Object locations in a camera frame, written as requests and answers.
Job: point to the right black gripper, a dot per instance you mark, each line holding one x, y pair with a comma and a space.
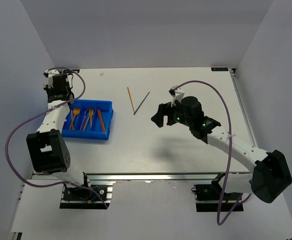
158, 118

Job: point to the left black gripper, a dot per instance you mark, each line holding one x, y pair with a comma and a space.
49, 90

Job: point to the blue chopstick diagonal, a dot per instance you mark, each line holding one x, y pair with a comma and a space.
139, 106

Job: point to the orange spoon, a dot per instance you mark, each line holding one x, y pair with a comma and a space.
77, 112
72, 119

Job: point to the yellow-orange plastic fork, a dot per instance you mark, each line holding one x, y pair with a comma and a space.
86, 123

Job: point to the orange chopstick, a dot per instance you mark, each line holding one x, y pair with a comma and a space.
131, 99

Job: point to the yellow-orange plastic knife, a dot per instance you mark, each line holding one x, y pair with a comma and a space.
102, 121

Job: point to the red-orange plastic knife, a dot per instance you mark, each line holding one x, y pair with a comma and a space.
99, 117

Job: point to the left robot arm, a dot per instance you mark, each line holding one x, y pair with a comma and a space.
47, 149

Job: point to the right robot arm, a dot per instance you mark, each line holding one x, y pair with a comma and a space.
268, 172

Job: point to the blue plastic divided bin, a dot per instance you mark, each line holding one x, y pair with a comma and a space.
102, 118

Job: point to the right black corner label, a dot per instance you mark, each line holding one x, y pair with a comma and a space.
219, 69

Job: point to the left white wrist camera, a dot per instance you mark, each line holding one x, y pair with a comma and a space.
48, 74

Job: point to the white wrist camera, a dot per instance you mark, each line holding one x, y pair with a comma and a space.
177, 93
48, 74

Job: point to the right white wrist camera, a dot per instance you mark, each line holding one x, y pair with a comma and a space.
177, 93

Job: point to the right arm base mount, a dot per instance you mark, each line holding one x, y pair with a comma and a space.
207, 194

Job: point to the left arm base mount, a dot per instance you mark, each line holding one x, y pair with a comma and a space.
74, 198

